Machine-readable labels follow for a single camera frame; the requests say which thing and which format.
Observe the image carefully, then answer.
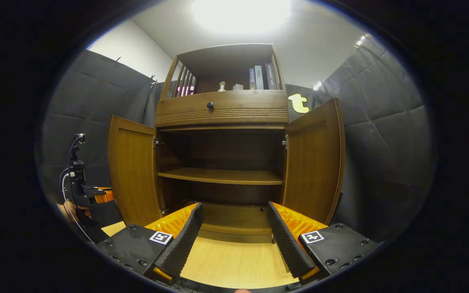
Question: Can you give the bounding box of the wooden shoe cabinet door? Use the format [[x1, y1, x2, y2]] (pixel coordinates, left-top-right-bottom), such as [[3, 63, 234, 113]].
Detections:
[[281, 98, 346, 225], [108, 116, 162, 227]]

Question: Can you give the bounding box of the black backdrop cloth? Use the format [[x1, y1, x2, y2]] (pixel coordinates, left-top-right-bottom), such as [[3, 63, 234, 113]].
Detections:
[[39, 35, 436, 241]]

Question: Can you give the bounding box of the wooden double-door shoe cabinet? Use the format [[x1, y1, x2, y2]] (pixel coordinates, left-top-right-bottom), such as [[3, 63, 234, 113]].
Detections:
[[154, 43, 290, 244]]

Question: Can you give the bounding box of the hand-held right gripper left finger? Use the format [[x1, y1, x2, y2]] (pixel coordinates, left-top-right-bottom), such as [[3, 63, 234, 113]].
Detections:
[[96, 202, 205, 283]]

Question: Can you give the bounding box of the black book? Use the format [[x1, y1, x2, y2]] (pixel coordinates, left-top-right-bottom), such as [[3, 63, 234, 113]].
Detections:
[[265, 63, 278, 90]]

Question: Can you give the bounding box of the thin gripper cable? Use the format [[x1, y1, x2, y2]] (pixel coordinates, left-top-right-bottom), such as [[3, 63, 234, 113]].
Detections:
[[60, 168, 96, 244]]

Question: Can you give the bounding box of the ceiling light panel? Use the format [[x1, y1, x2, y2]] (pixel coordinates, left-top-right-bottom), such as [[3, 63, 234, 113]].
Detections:
[[192, 0, 292, 33]]

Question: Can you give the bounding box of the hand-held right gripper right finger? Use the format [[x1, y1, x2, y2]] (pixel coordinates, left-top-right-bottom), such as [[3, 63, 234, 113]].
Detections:
[[266, 201, 383, 281]]

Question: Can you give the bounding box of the wooden cabinet drawer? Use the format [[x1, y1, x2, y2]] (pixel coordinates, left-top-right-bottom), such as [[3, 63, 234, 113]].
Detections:
[[155, 90, 289, 129]]

